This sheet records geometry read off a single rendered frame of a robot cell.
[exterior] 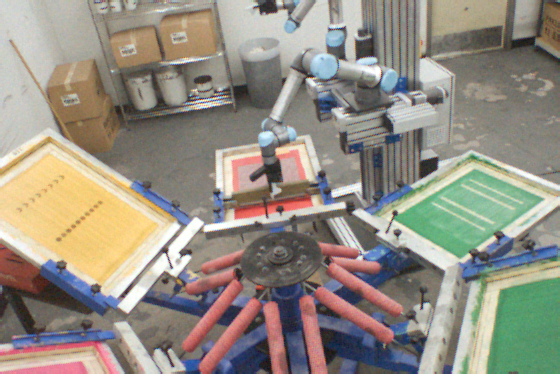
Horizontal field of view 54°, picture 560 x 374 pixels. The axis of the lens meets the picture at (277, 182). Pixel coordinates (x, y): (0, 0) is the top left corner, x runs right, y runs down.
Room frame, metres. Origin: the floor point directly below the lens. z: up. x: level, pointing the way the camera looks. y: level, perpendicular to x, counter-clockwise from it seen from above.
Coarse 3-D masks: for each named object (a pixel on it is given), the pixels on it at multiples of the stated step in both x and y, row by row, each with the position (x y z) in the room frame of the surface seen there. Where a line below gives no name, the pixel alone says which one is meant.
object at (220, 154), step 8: (304, 136) 2.94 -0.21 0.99; (256, 144) 2.94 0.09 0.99; (288, 144) 2.92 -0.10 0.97; (296, 144) 2.92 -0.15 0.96; (312, 144) 2.83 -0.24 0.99; (216, 152) 2.92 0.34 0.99; (224, 152) 2.91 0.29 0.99; (232, 152) 2.91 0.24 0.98; (240, 152) 2.91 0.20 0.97; (248, 152) 2.91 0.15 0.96; (312, 152) 2.74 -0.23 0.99; (216, 160) 2.82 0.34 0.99; (312, 160) 2.65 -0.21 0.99; (216, 168) 2.73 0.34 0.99; (312, 168) 2.62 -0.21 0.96; (320, 168) 2.55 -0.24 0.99; (216, 176) 2.64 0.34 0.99; (216, 184) 2.56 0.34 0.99; (224, 192) 2.52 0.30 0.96; (224, 216) 2.26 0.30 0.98
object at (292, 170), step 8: (288, 152) 2.84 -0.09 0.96; (296, 152) 2.83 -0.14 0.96; (280, 160) 2.76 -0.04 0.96; (288, 160) 2.75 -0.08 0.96; (296, 160) 2.74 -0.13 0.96; (288, 168) 2.66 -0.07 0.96; (296, 168) 2.65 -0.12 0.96; (288, 176) 2.58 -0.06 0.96; (296, 176) 2.56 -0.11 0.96; (304, 176) 2.55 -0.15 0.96; (280, 200) 2.36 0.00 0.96; (288, 200) 2.35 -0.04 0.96; (296, 200) 2.34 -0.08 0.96; (304, 200) 2.32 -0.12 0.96; (288, 208) 2.28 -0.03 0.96; (296, 208) 2.27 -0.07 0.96
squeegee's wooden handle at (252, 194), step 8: (280, 184) 2.35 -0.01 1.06; (288, 184) 2.34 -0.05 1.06; (296, 184) 2.34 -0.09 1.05; (304, 184) 2.34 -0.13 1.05; (232, 192) 2.35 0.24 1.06; (240, 192) 2.34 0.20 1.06; (248, 192) 2.33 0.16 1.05; (256, 192) 2.33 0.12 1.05; (264, 192) 2.33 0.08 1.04; (280, 192) 2.34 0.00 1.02; (288, 192) 2.34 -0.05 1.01; (296, 192) 2.34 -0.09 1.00; (304, 192) 2.34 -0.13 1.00; (232, 200) 2.33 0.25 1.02; (240, 200) 2.33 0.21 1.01; (248, 200) 2.33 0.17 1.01
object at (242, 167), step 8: (232, 160) 2.85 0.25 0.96; (240, 160) 2.84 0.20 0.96; (248, 160) 2.82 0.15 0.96; (256, 160) 2.81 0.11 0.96; (232, 168) 2.76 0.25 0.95; (240, 168) 2.75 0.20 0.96; (248, 168) 2.73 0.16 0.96; (256, 168) 2.72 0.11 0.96; (232, 176) 2.67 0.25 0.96; (240, 176) 2.66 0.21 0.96; (248, 176) 2.64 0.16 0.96; (264, 176) 2.62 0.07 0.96; (232, 184) 2.59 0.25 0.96; (240, 184) 2.58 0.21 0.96; (248, 184) 2.56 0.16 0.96; (256, 184) 2.55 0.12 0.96; (264, 184) 2.54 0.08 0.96; (240, 208) 2.35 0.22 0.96; (248, 208) 2.33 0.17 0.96; (256, 208) 2.32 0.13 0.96; (272, 208) 2.30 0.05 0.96; (240, 216) 2.27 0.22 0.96; (248, 216) 2.26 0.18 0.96; (256, 216) 2.25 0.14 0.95
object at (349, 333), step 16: (352, 272) 1.65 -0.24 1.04; (224, 288) 1.68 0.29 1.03; (336, 288) 1.60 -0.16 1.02; (208, 304) 1.60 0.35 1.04; (240, 304) 1.59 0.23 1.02; (320, 320) 1.44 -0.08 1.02; (336, 320) 1.43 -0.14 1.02; (384, 320) 1.39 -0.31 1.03; (256, 336) 1.42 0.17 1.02; (288, 336) 1.39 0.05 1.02; (336, 336) 1.38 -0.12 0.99; (352, 336) 1.35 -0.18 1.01; (368, 336) 1.31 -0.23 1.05; (240, 352) 1.35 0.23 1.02; (256, 352) 1.38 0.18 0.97; (304, 352) 1.31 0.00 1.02; (368, 352) 1.27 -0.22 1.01; (384, 352) 1.28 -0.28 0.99; (224, 368) 1.27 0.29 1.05; (304, 368) 1.24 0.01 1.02
